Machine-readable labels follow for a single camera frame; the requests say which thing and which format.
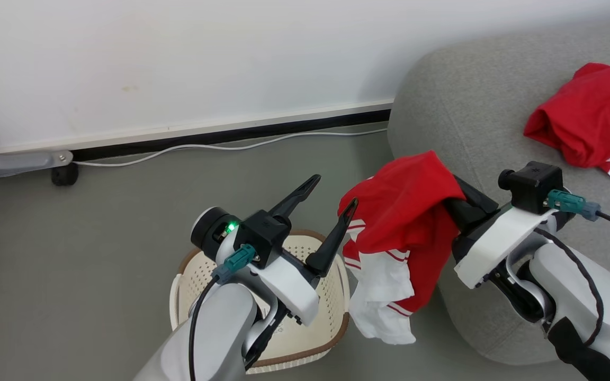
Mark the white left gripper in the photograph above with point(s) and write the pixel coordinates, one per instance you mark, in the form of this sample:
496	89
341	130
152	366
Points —
294	293

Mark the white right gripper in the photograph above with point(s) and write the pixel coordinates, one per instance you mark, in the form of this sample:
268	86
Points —
490	243

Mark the red white striped sleeve shirt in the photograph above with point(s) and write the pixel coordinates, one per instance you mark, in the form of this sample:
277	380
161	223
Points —
405	211

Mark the red shirt with white trim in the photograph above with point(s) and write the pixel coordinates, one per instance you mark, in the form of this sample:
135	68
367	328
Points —
585	116

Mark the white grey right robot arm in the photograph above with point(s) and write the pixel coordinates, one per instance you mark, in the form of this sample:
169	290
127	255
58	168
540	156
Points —
591	317

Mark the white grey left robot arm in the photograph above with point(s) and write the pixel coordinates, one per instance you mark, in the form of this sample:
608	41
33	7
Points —
215	333

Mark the white perforated laundry basket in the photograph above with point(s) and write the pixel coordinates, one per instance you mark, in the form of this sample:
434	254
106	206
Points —
331	307

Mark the grey fabric sofa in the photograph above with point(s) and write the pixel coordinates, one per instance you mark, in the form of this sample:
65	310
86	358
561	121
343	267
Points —
474	106

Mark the black baseboard strip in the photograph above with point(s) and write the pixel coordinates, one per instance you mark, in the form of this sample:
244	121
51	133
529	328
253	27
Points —
231	135

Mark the black caster wheel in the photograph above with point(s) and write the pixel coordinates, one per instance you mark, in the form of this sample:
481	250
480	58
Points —
65	174

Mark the grey metal support leg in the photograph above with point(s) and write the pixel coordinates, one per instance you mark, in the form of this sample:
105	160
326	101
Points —
14	161

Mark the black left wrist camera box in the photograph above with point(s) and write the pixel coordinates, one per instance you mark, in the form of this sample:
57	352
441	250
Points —
263	235

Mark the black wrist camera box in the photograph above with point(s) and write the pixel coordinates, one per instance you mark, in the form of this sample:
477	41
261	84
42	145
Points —
263	235
532	186

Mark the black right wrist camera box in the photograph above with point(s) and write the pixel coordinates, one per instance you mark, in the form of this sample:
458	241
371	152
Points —
532	186

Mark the teal left camera connector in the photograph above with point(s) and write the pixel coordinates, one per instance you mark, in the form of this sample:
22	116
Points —
236	260

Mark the teal camera connector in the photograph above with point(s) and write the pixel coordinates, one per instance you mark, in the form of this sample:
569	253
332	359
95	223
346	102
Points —
236	260
570	202

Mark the teal right camera connector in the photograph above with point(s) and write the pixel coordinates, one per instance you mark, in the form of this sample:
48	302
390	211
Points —
570	202

